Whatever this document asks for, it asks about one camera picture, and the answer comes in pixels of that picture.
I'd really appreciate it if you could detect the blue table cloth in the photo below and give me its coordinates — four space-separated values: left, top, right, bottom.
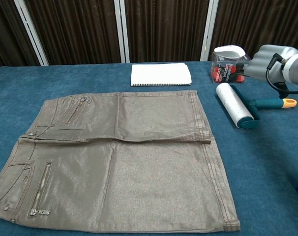
0 60 298 236

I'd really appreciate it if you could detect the clear box with red items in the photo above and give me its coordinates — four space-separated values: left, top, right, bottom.
209 51 252 84

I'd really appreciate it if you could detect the white screen frame post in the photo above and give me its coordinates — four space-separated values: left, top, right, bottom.
200 0 219 61
13 0 49 66
114 0 130 63

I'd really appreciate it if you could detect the dark pleated curtain panel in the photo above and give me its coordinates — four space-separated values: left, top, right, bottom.
209 0 298 61
23 0 122 66
125 0 210 63
0 0 41 69

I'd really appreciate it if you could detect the teal handled lint roller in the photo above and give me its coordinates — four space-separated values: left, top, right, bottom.
215 83 298 129

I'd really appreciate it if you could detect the white folded towel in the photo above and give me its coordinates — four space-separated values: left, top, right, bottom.
130 62 192 87

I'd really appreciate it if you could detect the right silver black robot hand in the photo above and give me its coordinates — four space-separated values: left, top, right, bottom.
235 44 298 83

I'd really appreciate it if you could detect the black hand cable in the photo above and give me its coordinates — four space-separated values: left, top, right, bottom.
266 53 298 95

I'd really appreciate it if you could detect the taupe shiny mini skirt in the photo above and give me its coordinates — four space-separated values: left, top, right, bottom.
0 89 241 234

